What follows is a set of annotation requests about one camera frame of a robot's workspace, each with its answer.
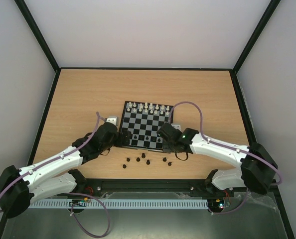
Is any light blue slotted cable duct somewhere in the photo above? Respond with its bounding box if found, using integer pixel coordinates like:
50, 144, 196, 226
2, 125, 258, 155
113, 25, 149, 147
30, 199, 208, 210

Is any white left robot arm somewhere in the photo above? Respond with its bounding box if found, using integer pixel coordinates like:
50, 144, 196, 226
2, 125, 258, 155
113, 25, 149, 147
0, 120, 132, 219

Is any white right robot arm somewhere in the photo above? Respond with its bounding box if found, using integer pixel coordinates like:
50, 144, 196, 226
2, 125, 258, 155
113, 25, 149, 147
157, 123, 278, 195

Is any black and silver chessboard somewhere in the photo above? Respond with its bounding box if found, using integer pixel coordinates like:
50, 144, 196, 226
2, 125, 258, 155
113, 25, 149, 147
120, 101, 173, 152

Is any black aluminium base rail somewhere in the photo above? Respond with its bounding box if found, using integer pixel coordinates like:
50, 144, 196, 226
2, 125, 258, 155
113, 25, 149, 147
14, 178, 278, 197

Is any black cage frame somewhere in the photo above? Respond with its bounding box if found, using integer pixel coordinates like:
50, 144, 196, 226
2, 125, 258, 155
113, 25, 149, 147
0, 0, 296, 239

